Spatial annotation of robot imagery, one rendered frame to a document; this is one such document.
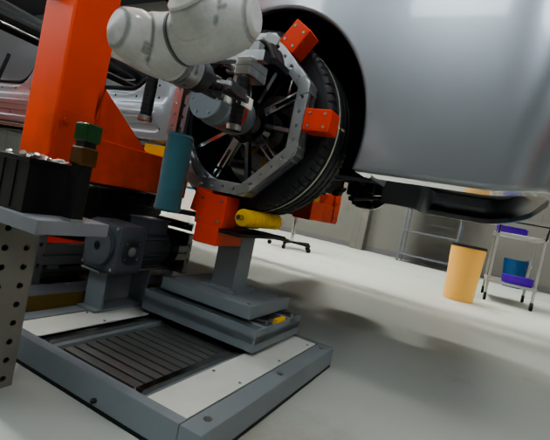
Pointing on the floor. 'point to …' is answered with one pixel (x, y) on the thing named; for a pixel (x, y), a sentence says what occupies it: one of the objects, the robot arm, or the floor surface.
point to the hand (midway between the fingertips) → (238, 100)
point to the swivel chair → (293, 238)
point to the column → (3, 298)
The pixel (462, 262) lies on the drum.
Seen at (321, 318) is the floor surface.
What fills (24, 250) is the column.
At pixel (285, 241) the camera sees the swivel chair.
